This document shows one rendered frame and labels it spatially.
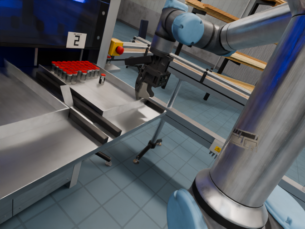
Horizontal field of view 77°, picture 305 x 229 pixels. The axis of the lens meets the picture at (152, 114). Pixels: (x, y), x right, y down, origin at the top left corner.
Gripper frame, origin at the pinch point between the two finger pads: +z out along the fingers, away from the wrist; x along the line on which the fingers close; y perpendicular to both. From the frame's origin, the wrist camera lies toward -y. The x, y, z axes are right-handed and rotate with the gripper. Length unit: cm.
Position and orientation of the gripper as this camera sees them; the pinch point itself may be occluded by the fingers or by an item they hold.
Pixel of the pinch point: (137, 97)
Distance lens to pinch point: 76.7
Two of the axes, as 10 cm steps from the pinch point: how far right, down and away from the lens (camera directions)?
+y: 7.9, 5.1, -3.3
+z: -3.4, 8.2, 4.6
